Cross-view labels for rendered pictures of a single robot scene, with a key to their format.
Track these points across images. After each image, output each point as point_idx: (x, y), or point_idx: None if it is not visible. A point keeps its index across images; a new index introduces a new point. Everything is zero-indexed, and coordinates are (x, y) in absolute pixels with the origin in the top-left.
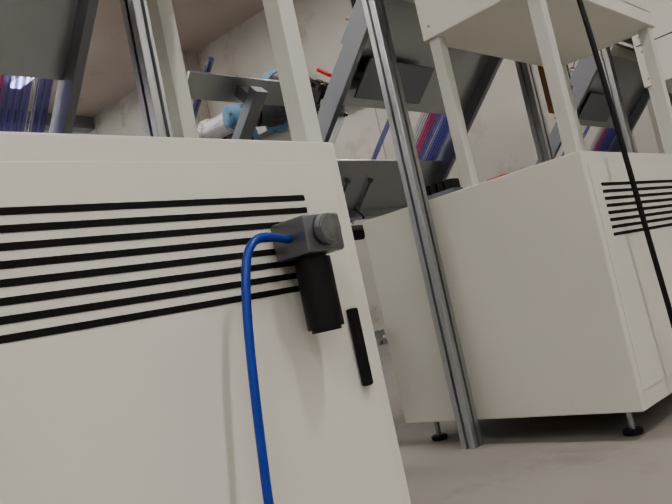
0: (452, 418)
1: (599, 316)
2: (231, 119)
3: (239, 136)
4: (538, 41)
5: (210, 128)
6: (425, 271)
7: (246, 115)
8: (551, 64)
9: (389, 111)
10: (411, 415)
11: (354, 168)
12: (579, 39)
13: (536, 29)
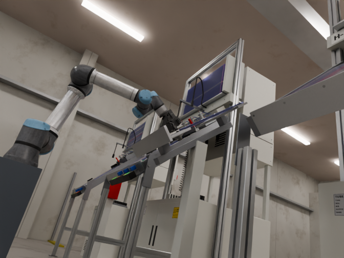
0: None
1: None
2: (150, 99)
3: (216, 134)
4: (267, 181)
5: (111, 81)
6: (219, 237)
7: (224, 130)
8: (269, 190)
9: (227, 165)
10: None
11: None
12: (212, 170)
13: (267, 177)
